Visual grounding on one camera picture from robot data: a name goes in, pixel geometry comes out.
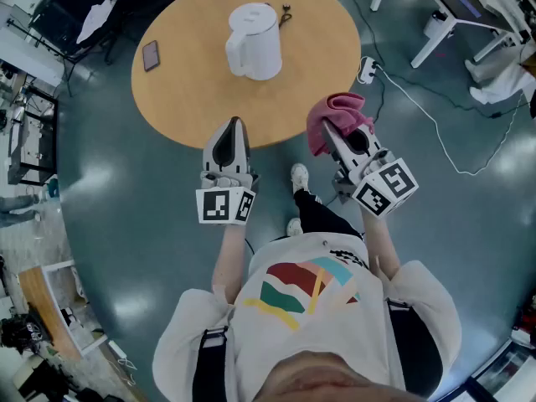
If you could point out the person's head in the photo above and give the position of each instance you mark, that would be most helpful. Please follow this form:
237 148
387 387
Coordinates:
335 377

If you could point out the white crumpled garment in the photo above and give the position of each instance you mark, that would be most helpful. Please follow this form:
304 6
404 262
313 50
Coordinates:
97 19

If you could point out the person's white printed shirt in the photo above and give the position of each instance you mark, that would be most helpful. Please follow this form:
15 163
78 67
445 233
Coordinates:
326 333

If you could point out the black office chair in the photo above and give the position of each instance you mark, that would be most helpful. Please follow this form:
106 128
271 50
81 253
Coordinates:
63 11

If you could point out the pink cloth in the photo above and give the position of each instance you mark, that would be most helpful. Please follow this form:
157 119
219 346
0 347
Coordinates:
335 111

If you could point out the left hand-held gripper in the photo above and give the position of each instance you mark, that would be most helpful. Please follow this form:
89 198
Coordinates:
218 205

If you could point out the white cylindrical bin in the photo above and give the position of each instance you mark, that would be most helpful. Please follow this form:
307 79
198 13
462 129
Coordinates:
433 25

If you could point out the white electric kettle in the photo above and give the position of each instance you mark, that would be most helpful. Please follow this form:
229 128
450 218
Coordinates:
255 40

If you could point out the black tangled equipment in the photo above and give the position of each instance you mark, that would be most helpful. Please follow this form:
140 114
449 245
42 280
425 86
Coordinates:
21 333

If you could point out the black frame glass table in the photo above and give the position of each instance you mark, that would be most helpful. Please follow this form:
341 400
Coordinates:
31 140

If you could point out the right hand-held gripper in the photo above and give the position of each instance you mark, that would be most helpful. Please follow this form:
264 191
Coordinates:
385 191

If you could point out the white desk frame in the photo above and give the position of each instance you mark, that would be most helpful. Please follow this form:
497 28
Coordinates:
433 42

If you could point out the person's right forearm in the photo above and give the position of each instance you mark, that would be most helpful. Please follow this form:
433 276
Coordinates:
379 245

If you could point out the white power strip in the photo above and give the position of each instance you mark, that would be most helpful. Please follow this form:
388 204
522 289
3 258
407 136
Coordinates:
368 69

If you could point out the wooden shelf unit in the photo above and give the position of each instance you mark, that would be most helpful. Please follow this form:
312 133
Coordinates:
42 300

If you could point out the person's black trousers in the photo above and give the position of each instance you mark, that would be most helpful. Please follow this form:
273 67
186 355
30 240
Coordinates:
322 216

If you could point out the person's white shoe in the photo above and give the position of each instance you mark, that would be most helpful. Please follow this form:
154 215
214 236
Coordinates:
294 227
300 177

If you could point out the dark smartphone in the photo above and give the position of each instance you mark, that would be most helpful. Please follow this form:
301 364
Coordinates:
151 55

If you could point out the person's left forearm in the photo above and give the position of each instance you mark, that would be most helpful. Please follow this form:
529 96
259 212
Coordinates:
229 262

